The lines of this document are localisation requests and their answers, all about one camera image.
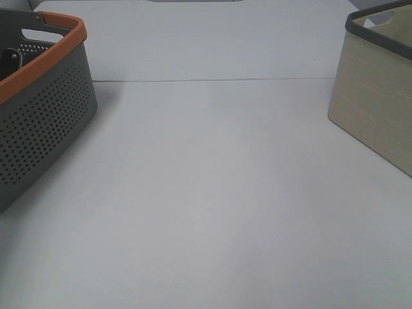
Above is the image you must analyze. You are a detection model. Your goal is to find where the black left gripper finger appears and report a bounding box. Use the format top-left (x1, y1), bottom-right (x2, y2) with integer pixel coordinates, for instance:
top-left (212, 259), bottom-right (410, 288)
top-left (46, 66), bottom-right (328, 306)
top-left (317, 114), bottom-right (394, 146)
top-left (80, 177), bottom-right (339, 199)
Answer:
top-left (0, 48), bottom-right (23, 80)

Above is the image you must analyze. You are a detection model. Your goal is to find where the grey perforated basket orange rim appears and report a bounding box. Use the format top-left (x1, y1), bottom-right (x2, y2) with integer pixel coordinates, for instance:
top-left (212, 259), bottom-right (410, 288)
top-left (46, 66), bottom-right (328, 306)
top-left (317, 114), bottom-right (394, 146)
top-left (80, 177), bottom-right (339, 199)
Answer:
top-left (1, 8), bottom-right (98, 210)

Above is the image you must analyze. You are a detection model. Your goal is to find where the beige bin grey rim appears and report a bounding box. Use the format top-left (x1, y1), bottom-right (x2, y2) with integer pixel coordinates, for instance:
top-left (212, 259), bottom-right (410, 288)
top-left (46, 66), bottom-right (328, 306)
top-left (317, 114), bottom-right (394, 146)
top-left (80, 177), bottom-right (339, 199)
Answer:
top-left (328, 1), bottom-right (411, 175)

